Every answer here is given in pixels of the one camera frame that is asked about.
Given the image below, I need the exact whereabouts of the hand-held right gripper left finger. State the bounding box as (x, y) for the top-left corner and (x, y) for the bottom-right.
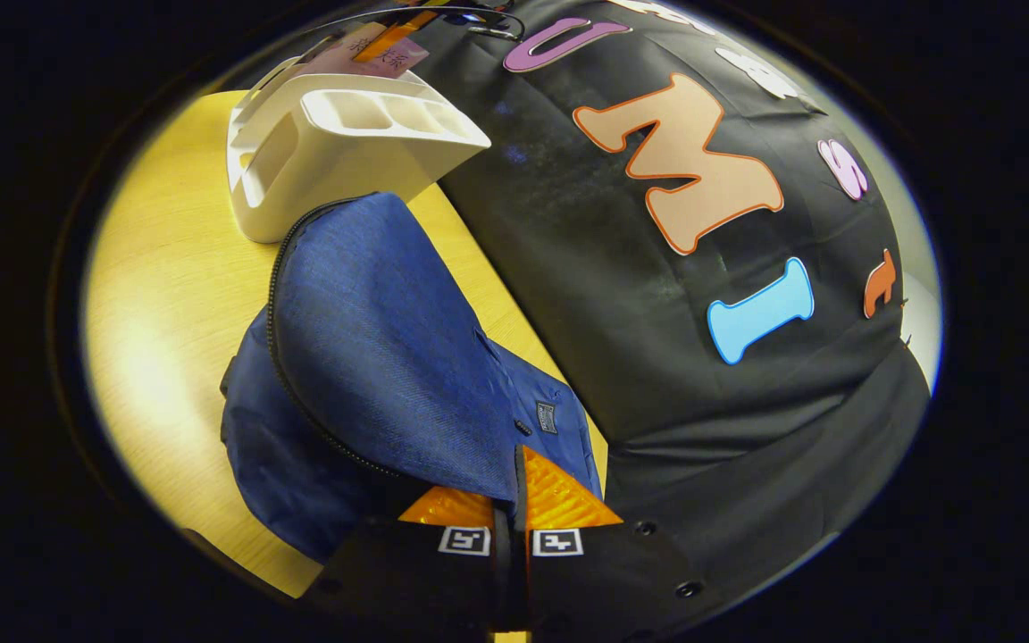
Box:
(305, 487), (515, 639)

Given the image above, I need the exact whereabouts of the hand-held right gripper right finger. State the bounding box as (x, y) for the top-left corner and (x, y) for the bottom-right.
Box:
(514, 445), (721, 639)

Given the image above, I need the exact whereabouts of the pink book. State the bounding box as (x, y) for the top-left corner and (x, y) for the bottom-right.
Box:
(300, 22), (431, 81)

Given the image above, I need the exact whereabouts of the white bookshelf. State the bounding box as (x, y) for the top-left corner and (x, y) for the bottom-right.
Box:
(227, 55), (492, 244)

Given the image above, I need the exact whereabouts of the blue schoolbag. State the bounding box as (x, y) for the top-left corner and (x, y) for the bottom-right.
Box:
(220, 192), (609, 564)

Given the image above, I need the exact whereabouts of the black backdrop cloth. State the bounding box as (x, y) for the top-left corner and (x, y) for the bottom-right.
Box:
(282, 0), (935, 617)

